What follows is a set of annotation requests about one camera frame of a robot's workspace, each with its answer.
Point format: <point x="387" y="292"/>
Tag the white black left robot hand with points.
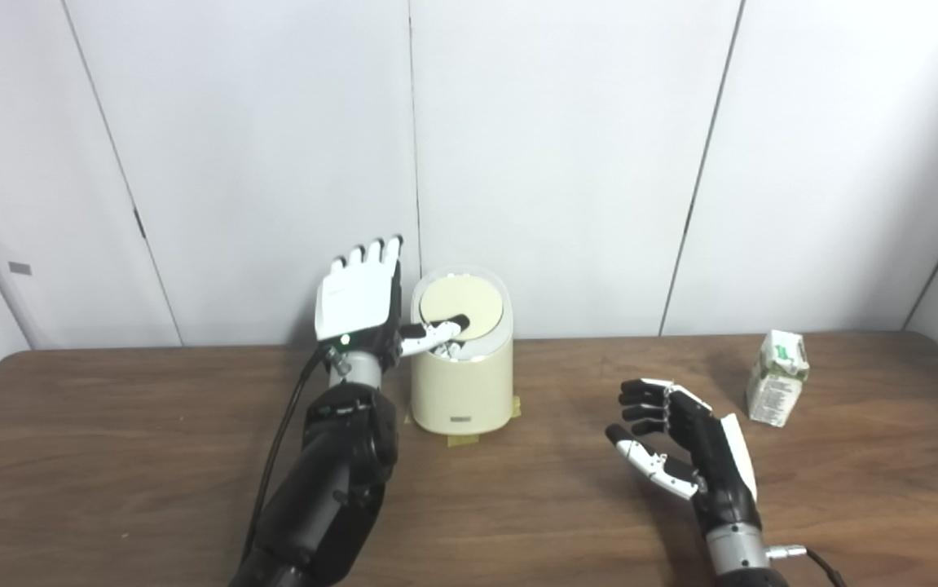
<point x="358" y="297"/>

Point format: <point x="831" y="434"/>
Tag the cream-colored round bin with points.
<point x="460" y="391"/>

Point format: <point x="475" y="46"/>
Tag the white green milk carton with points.
<point x="774" y="391"/>

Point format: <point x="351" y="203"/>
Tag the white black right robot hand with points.
<point x="713" y="469"/>

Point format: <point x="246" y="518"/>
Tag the cream round bin lid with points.
<point x="468" y="297"/>

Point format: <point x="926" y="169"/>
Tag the small grey wall label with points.
<point x="20" y="267"/>

